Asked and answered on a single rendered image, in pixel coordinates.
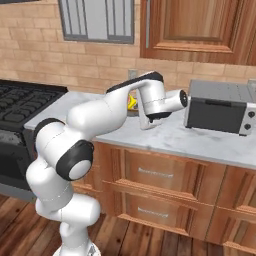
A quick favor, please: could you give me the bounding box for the grey framed window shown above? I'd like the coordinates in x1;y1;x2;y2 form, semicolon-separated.
57;0;136;45

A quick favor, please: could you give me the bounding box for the silver cupboard door handle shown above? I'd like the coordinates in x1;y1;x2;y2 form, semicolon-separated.
145;0;151;50

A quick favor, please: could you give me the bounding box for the grey wall socket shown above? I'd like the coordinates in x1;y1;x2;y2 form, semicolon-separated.
127;68;139;81

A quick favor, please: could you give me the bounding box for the black toaster oven handle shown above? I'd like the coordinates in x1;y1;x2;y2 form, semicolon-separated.
203;98;233;108

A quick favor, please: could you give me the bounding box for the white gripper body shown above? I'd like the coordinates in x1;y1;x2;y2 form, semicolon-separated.
137;98;164;131

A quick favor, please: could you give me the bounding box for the grey toaster oven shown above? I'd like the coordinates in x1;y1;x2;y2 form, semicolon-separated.
183;78;256;137

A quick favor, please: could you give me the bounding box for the black hob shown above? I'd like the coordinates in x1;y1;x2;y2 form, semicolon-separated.
0;78;70;132

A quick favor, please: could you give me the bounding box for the yellow rounded item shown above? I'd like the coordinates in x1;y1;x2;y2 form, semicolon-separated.
127;93;140;111

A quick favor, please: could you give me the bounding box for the wooden wall cupboard door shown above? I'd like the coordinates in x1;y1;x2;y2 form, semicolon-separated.
139;0;256;67

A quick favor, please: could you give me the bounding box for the silver drawer handle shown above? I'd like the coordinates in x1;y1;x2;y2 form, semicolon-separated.
136;206;170;220
137;167;175;180

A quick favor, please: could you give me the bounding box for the wooden drawer front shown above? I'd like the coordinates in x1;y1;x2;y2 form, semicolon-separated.
118;192;192;236
123;149;198;200
221;215;256;256
225;165;256;216

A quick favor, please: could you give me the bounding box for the black oven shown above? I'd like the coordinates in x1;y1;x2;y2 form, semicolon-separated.
0;128;38;202

